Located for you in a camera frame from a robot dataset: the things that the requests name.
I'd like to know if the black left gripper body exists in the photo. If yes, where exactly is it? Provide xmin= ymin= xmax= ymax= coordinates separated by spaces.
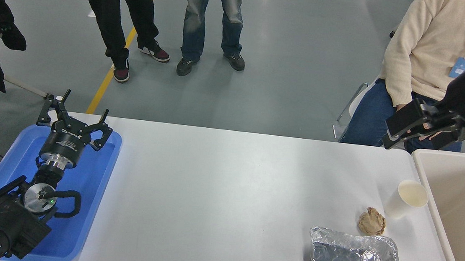
xmin=38 ymin=116 xmax=94 ymax=165

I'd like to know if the white paper cup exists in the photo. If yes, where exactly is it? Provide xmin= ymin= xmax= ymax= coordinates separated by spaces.
xmin=383 ymin=178 xmax=430 ymax=222

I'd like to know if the seated person's left hand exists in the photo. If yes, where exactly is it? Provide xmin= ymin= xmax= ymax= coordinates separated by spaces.
xmin=418 ymin=121 xmax=444 ymax=143

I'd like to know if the blue plastic tray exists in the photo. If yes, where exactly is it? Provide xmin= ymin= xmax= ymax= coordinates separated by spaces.
xmin=0 ymin=121 xmax=123 ymax=261

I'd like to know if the white chair with metal legs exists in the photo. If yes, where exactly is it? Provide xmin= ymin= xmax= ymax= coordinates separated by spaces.
xmin=333 ymin=75 xmax=378 ymax=143

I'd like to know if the standing person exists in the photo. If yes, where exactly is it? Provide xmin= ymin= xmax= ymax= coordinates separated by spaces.
xmin=68 ymin=0 xmax=175 ymax=87
xmin=172 ymin=0 xmax=251 ymax=82

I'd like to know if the crumpled tan paper ball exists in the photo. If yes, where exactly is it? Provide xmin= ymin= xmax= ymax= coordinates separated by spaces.
xmin=357 ymin=206 xmax=388 ymax=238

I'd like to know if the seated person with lanyard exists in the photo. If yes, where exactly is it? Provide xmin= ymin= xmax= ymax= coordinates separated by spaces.
xmin=340 ymin=0 xmax=465 ymax=154

